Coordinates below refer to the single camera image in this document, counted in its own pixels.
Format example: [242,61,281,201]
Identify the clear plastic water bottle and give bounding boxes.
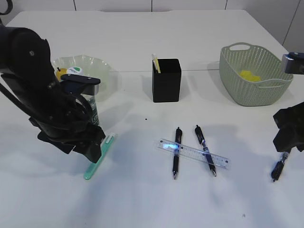
[66,66,99,125]

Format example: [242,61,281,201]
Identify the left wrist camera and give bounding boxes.
[60,74,101,95]

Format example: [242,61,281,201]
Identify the black pen middle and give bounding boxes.
[195,125,217,177]

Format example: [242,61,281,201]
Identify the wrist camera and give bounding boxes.
[281,52,304,75]
[60,74,101,95]

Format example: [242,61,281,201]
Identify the black pen right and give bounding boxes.
[271,150,291,182]

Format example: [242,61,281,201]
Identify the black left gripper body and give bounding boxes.
[28,92,105,154]

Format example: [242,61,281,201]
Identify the black pen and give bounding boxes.
[195,125,217,177]
[172,127,182,180]
[271,150,291,182]

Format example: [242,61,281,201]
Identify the yellow waste paper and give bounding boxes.
[239,70,261,82]

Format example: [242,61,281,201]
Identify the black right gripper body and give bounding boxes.
[273,102,304,129]

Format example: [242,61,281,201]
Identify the black pen left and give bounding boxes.
[172,127,182,180]

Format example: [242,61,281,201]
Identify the yellow utility knife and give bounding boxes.
[152,54,161,73]

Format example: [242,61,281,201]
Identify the clear plastic ruler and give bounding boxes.
[155,139,230,169]

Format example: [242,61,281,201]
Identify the black square pen holder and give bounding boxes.
[152,58,181,103]

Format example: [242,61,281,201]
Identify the mint green utility knife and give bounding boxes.
[83,133,117,181]

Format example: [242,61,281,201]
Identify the green wavy glass plate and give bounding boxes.
[52,55,116,102]

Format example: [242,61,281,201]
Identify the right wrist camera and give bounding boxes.
[281,52,304,75]

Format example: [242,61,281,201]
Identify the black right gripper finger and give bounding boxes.
[273,126,304,152]

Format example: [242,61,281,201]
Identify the green woven plastic basket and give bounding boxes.
[219,42,294,106]

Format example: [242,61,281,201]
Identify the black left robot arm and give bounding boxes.
[0,26,105,163]

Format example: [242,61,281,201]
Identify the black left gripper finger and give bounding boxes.
[82,141,102,163]

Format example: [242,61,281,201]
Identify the yellow pear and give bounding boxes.
[56,67,67,81]

